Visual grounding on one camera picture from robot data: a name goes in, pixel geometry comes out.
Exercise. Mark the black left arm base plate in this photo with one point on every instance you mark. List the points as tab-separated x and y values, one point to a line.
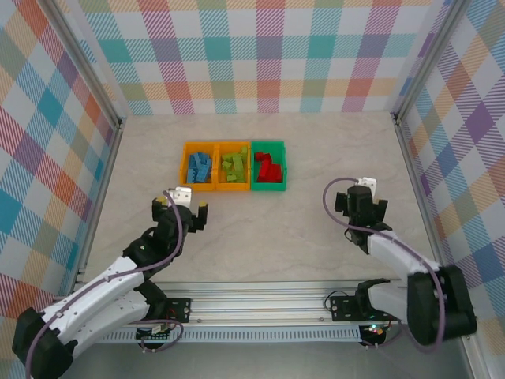
181	310

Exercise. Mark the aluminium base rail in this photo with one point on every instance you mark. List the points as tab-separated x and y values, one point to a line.
256	304

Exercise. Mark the small green lego brick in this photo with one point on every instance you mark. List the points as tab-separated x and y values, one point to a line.
244	152

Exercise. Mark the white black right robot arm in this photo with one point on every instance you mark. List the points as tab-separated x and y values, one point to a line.
388	256

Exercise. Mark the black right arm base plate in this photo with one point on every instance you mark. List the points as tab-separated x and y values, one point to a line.
343	310

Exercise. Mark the long red lego brick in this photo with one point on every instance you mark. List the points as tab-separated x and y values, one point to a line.
277	173

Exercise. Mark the small green circuit board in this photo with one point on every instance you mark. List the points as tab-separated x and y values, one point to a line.
155	329

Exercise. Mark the small circuit board with LED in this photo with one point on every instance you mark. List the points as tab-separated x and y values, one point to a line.
375	331

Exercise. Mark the green plastic bin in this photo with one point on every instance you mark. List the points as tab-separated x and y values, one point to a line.
268	187

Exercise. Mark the orange plastic bin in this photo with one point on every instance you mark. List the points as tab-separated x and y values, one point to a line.
183	169
233	186

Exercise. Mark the aluminium frame post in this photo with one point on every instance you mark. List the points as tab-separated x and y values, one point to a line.
477	359
91	65
427	59

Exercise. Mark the aluminium frame floor rail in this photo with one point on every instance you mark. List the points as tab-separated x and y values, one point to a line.
105	177
417	185

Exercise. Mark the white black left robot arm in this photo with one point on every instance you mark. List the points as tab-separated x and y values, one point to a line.
114	316

